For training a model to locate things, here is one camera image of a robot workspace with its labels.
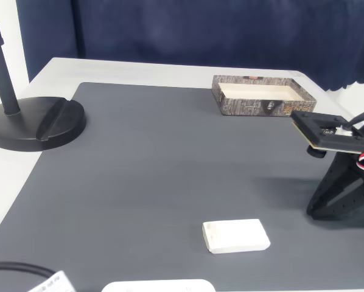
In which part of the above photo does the white rectangular block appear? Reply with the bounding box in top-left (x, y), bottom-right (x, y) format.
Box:
top-left (201, 218), bottom-right (271, 255)

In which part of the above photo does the bark-patterned open cardboard box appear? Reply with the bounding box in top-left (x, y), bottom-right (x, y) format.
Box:
top-left (211, 74), bottom-right (318, 117)

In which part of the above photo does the grey table mat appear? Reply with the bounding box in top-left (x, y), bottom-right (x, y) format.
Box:
top-left (0, 82), bottom-right (364, 292)

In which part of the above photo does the dark blue curtain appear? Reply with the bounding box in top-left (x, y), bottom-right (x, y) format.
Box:
top-left (16, 0), bottom-right (364, 92)

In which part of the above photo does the white device with knob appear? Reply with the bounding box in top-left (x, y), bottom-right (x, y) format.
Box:
top-left (101, 279), bottom-right (216, 292)

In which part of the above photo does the white printed label tag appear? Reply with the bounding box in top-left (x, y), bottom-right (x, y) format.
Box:
top-left (28, 270), bottom-right (77, 292)

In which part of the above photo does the black round-base stand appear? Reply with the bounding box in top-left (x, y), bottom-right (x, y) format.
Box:
top-left (0, 0), bottom-right (87, 152)

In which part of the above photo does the thin black cable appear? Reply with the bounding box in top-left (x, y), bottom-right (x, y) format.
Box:
top-left (0, 262), bottom-right (57, 278)

